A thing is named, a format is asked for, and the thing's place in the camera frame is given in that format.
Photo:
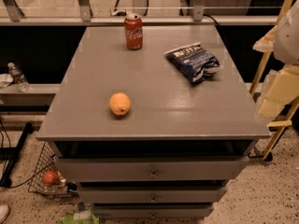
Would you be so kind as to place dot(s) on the black stand leg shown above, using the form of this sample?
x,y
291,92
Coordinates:
x,y
10,155

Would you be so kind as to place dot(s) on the orange fruit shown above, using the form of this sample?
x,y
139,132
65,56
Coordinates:
x,y
119,104

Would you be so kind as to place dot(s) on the grey drawer cabinet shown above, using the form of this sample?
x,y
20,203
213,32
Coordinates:
x,y
169,117

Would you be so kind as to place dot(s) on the top grey drawer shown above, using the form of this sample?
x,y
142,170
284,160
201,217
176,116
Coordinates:
x,y
138,170

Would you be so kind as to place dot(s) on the grey drawer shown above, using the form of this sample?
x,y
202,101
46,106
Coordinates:
x,y
152,211
138,170
189,194

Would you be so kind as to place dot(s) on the middle grey drawer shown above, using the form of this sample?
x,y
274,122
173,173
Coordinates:
x,y
189,194

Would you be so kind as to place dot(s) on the red Coca-Cola can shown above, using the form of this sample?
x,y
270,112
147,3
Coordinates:
x,y
133,31

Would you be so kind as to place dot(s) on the blue chip bag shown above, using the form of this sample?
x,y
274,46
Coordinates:
x,y
194,62

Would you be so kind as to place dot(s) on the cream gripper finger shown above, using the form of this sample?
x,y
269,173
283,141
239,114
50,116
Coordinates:
x,y
279,89
266,43

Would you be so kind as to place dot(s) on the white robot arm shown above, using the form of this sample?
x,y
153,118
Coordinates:
x,y
286,43

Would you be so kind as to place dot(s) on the bottom grey drawer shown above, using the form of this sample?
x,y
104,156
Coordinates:
x,y
152,211

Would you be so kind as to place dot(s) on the green wipes packet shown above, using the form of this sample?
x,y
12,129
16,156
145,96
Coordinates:
x,y
83,217

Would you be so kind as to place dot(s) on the crumpled white paper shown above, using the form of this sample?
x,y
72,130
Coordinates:
x,y
5,80

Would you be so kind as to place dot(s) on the white shoe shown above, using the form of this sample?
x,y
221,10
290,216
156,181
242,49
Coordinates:
x,y
4,212

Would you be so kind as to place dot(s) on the black wire basket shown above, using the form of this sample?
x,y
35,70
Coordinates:
x,y
61,189

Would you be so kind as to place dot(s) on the red apple in basket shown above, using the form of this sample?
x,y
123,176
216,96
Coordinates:
x,y
50,177

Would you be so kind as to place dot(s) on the clear plastic water bottle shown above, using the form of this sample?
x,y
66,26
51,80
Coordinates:
x,y
18,77

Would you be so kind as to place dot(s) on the metal railing frame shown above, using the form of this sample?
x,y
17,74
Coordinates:
x,y
99,12

